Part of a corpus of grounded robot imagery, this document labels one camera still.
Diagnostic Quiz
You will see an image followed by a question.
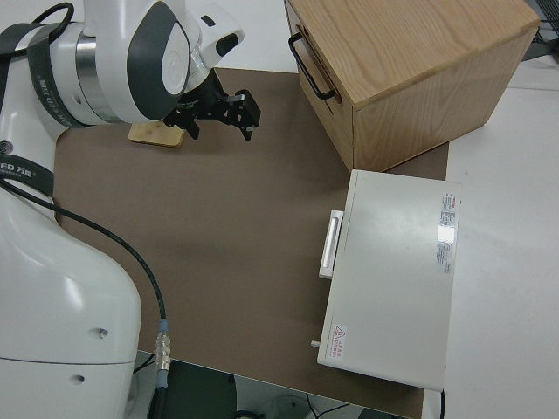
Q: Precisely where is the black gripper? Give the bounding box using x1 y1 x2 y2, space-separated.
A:
165 72 263 142

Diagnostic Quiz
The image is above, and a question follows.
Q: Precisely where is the wooden mug tree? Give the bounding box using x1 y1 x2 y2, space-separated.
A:
128 121 184 150

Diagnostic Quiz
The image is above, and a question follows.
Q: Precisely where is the wooden drawer cabinet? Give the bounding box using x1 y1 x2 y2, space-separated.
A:
283 0 541 174

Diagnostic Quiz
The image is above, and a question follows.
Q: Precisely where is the white toaster oven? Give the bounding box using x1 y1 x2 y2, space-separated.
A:
310 168 462 392

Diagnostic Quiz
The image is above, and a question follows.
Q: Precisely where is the black cabinet handle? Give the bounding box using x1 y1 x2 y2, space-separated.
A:
287 33 337 101

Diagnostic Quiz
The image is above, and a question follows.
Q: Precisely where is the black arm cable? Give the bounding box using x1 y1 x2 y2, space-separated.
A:
0 178 172 419

